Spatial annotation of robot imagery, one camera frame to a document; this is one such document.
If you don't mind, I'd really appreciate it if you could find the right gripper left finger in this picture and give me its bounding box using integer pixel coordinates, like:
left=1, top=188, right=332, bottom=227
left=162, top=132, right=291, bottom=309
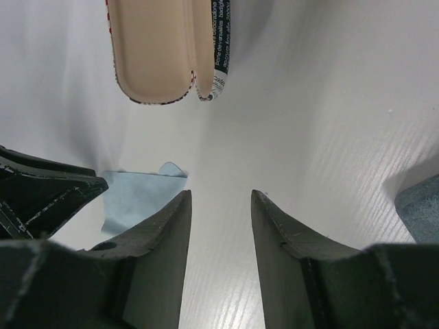
left=89, top=191, right=192, bottom=328

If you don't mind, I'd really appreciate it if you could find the blue glasses case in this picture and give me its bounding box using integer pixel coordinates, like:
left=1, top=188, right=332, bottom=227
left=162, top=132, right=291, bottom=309
left=394, top=175, right=438, bottom=244

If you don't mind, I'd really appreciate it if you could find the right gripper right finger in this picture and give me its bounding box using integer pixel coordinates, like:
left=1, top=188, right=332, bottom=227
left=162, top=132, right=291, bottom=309
left=251, top=190, right=358, bottom=328

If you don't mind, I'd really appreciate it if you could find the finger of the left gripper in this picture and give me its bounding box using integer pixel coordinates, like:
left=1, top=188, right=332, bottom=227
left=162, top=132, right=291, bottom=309
left=1, top=146, right=108, bottom=240

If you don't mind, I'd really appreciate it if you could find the newspaper print pouch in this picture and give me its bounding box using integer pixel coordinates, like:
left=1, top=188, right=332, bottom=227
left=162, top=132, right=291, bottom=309
left=106, top=0, right=231, bottom=105

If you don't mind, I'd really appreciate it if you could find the blue cleaning cloth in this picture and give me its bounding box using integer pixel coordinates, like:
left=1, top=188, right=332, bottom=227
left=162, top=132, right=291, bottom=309
left=101, top=162, right=188, bottom=238

